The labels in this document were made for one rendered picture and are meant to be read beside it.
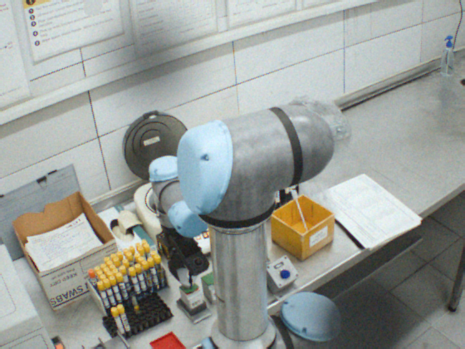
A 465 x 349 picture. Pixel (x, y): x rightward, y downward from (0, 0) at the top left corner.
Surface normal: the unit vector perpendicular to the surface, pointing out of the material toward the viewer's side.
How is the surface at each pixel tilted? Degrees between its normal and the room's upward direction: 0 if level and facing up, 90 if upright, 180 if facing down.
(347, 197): 0
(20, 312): 0
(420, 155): 0
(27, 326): 89
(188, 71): 90
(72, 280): 89
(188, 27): 94
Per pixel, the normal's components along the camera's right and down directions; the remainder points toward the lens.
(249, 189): 0.40, 0.47
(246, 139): 0.18, -0.46
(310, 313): 0.09, -0.84
